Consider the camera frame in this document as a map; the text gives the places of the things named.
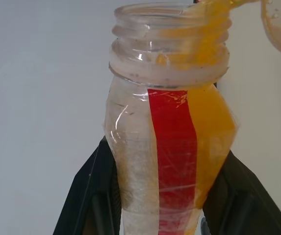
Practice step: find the clear bottle with red tape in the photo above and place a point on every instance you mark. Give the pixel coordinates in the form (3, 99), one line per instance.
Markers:
(174, 147)

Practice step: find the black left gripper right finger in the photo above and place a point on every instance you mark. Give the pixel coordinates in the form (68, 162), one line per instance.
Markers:
(248, 203)

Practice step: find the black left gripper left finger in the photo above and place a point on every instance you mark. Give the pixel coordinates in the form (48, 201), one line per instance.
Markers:
(91, 191)

